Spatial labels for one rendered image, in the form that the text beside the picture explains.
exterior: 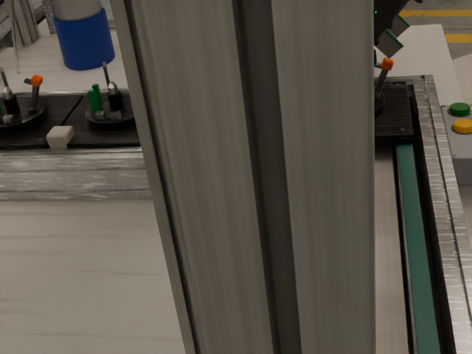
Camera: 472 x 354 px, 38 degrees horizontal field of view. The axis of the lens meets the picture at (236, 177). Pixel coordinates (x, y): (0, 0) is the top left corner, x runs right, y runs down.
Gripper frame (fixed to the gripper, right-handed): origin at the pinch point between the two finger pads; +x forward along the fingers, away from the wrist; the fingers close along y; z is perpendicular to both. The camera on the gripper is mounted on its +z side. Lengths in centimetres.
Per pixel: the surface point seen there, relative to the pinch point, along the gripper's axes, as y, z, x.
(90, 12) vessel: -56, 55, 50
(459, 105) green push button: 1.2, -24.0, -5.0
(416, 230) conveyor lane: 39.0, -16.9, 3.4
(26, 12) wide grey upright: -80, 76, 75
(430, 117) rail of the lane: 2.3, -20.9, -0.2
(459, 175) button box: 19.1, -25.6, 0.1
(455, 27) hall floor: -297, -116, 49
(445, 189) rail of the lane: 28.2, -20.9, -0.4
